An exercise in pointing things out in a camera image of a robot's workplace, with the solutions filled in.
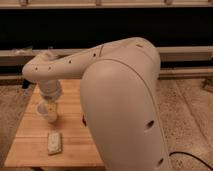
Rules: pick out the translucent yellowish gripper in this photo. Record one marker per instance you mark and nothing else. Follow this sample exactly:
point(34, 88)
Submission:
point(51, 107)

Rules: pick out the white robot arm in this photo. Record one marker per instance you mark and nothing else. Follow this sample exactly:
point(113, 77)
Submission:
point(118, 98)

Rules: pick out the white plastic cup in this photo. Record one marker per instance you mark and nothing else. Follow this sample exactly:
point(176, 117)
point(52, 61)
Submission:
point(42, 111)

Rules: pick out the white snack packet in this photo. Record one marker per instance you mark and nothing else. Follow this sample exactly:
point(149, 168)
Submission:
point(54, 144)

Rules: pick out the red chip bag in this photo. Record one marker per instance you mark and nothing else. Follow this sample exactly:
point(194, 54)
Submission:
point(84, 120)

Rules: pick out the wooden table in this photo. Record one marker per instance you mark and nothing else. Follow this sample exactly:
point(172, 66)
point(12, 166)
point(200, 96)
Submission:
point(29, 147)

